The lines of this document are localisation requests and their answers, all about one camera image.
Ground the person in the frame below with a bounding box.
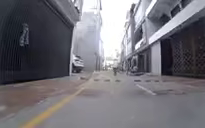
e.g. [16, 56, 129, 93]
[112, 65, 119, 77]

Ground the row of distant buildings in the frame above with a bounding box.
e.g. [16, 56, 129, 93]
[119, 3, 138, 72]

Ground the tall grey building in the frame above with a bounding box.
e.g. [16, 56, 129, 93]
[72, 0, 105, 72]

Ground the row of drain grates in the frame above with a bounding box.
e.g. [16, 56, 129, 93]
[79, 77, 162, 84]

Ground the building with lattice front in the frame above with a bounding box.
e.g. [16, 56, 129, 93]
[126, 0, 205, 80]

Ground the dark shuttered building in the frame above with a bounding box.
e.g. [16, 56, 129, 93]
[0, 0, 84, 86]

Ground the white car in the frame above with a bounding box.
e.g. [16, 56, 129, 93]
[72, 55, 85, 74]

